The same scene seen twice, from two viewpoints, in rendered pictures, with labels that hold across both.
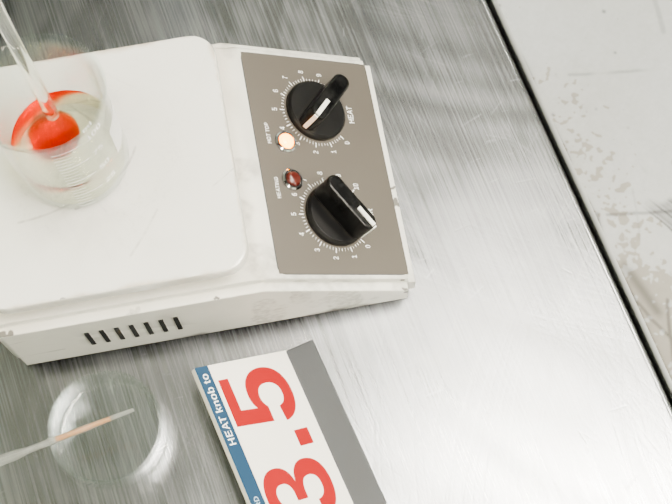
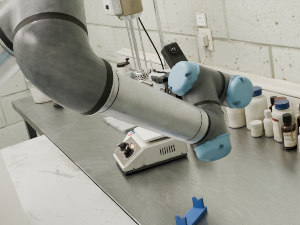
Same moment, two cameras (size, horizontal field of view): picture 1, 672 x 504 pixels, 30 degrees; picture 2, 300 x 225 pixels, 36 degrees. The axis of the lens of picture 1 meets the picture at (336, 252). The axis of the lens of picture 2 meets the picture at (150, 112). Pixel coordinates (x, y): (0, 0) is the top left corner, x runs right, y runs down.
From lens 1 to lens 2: 1.52 m
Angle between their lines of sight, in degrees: 90
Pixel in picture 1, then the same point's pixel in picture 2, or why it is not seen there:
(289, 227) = (130, 140)
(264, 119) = (136, 145)
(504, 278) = (100, 165)
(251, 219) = (135, 137)
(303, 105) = (131, 150)
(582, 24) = (84, 190)
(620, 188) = (79, 177)
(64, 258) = not seen: hidden behind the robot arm
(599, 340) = (85, 164)
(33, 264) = not seen: hidden behind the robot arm
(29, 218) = not seen: hidden behind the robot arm
